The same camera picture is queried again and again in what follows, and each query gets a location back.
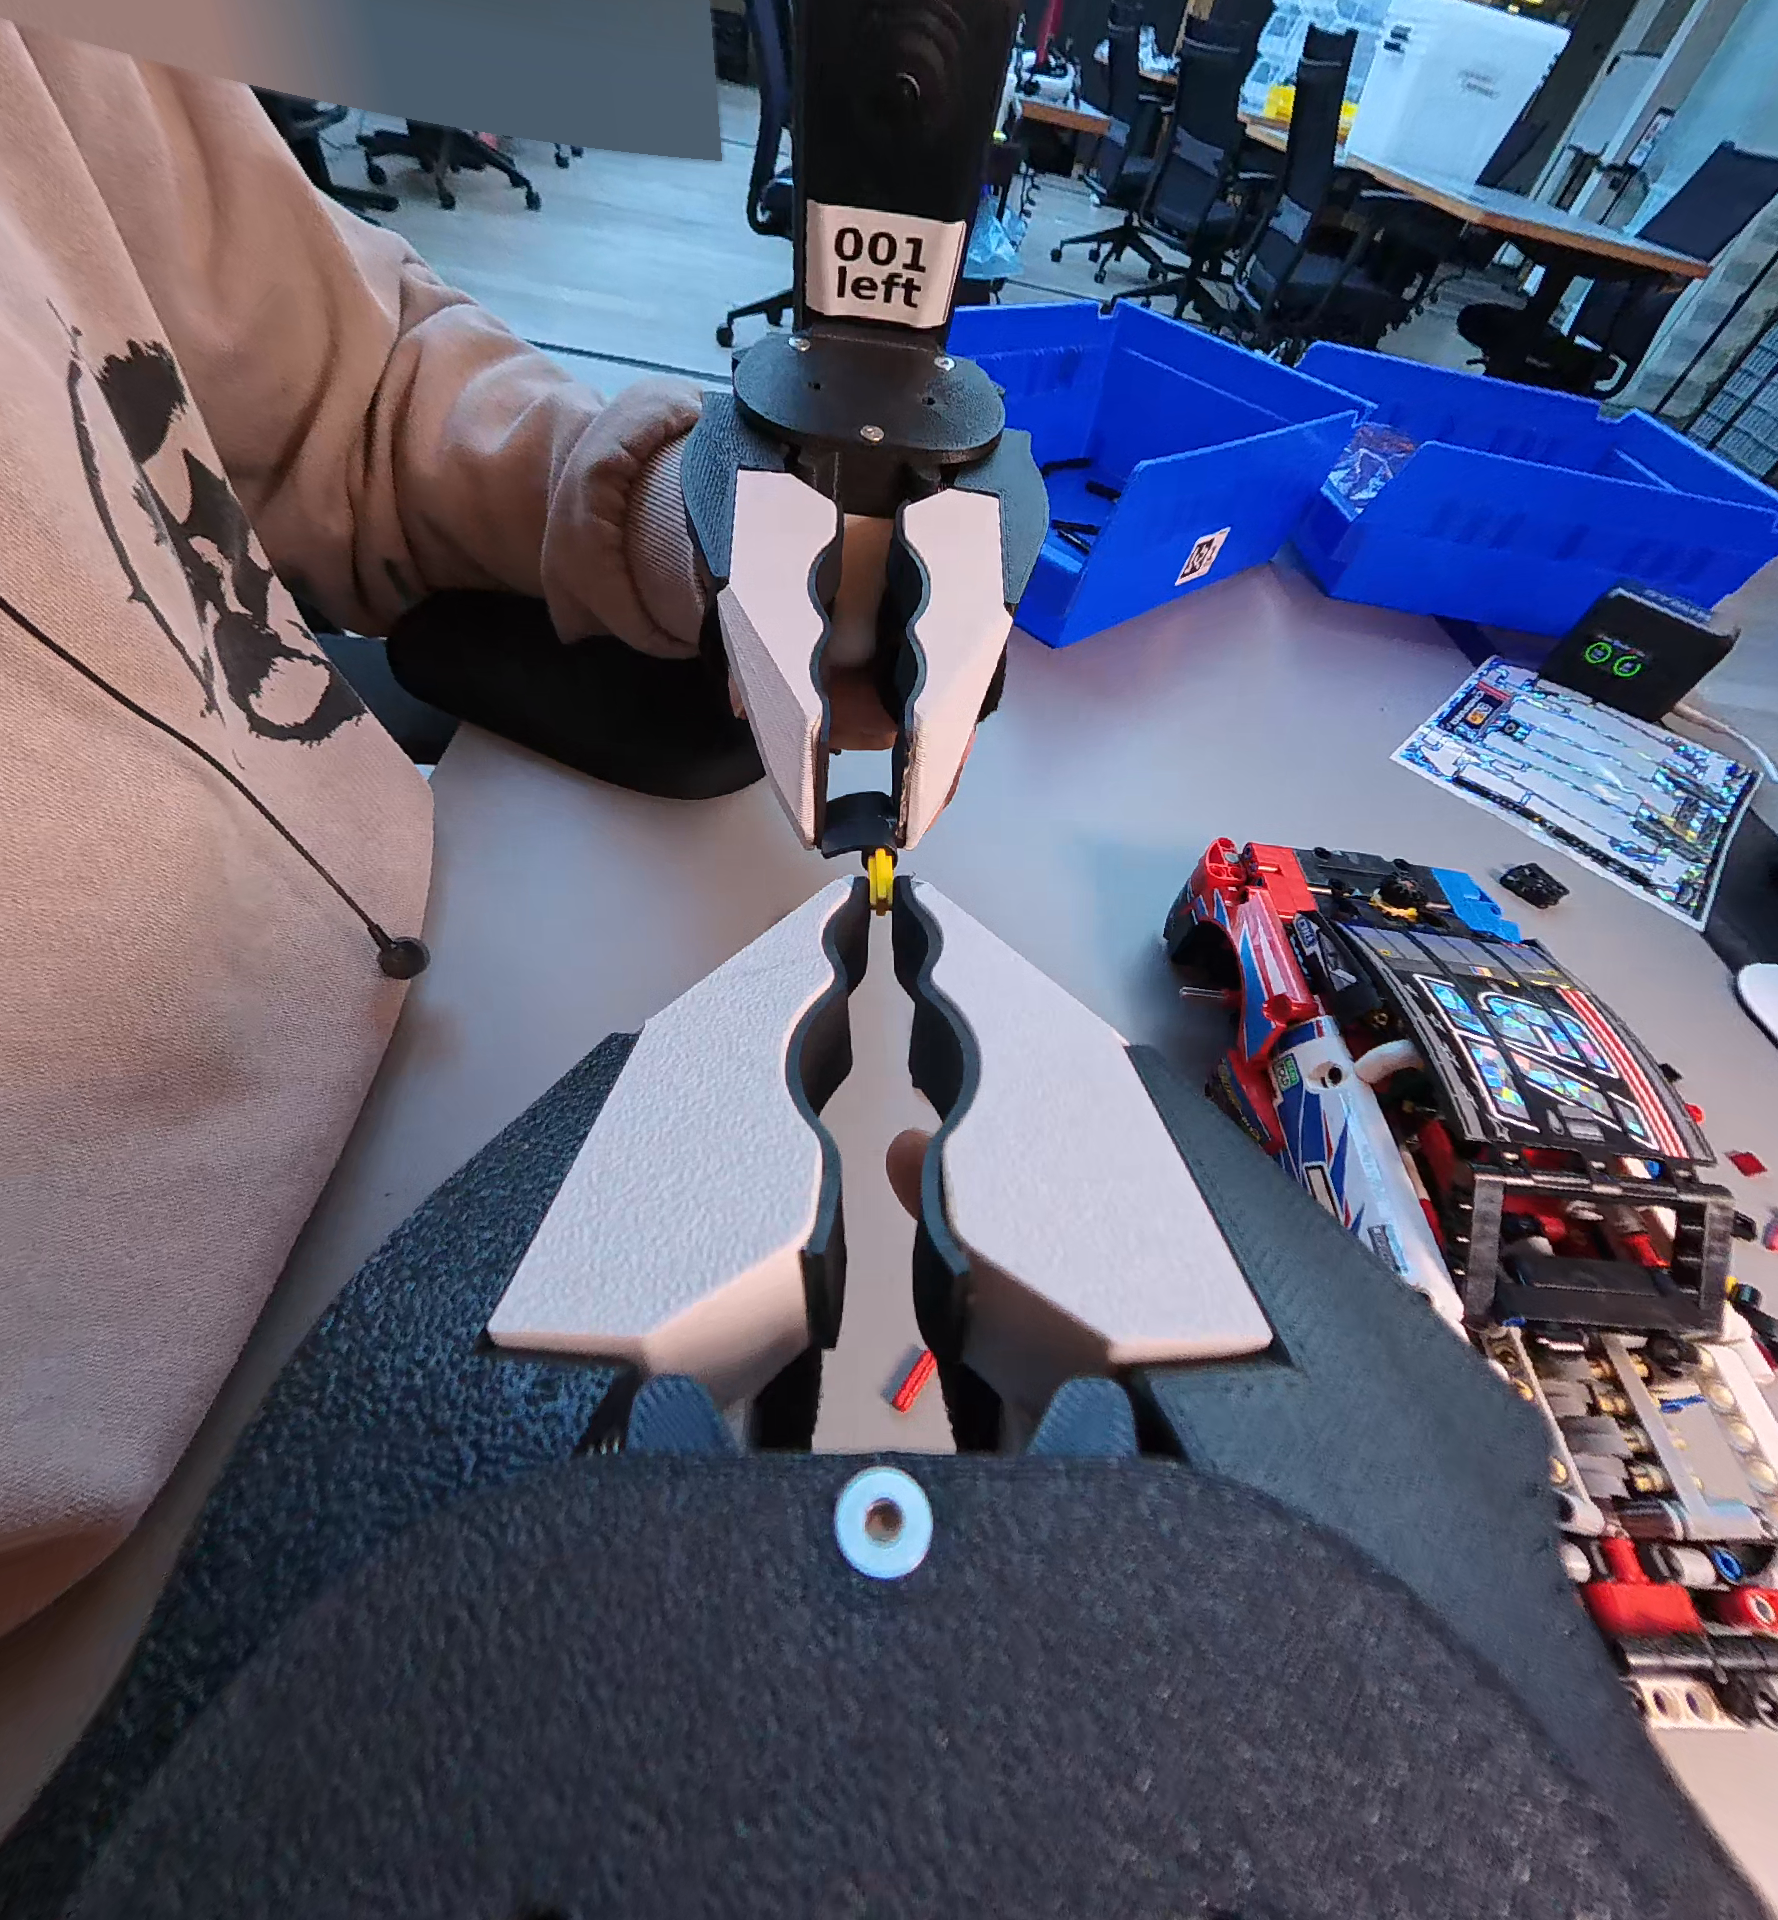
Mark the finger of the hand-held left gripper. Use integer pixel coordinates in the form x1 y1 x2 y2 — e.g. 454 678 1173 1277
714 468 846 855
896 488 1014 855

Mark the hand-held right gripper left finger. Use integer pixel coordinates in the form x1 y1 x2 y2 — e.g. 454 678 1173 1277
488 876 879 1448

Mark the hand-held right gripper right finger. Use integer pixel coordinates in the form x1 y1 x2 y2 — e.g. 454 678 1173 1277
890 877 1273 1448

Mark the lego race car model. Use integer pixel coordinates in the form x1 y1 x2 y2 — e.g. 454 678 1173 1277
1161 836 1778 1734

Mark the person's left hand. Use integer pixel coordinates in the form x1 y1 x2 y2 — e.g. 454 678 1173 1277
826 661 903 752

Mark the black chair armrest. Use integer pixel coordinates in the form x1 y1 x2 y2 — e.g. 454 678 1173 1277
383 588 768 800

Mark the small clear plastic bag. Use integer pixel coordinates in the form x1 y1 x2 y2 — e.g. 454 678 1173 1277
1324 424 1424 504

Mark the white storage crate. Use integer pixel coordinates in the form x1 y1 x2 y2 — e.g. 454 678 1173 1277
1347 0 1573 175

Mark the plain blue bin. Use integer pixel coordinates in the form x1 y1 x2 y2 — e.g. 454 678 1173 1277
1291 343 1778 640

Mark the long wooden desk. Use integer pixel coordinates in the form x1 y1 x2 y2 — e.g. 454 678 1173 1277
1241 113 1717 392

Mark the shiny sticker sheet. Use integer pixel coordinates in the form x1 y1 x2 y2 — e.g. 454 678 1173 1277
1391 656 1765 929

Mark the black device with green lights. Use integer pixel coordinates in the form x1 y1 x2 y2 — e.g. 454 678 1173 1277
1541 585 1742 722

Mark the thin black cord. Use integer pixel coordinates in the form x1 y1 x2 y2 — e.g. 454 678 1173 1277
0 517 432 980

